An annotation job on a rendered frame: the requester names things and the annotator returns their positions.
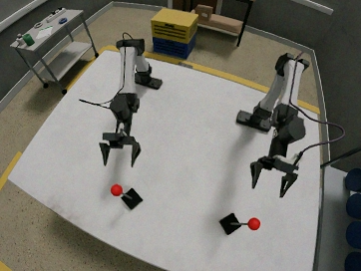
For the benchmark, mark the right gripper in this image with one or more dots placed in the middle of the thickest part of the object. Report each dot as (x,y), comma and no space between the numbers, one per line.
(124,140)

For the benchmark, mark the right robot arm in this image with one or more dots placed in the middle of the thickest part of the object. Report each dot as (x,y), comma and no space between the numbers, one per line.
(131,56)

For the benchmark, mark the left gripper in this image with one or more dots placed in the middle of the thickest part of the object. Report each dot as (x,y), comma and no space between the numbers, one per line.
(266,163)

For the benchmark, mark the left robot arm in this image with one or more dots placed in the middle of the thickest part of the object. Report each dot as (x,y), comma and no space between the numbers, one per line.
(287,130)

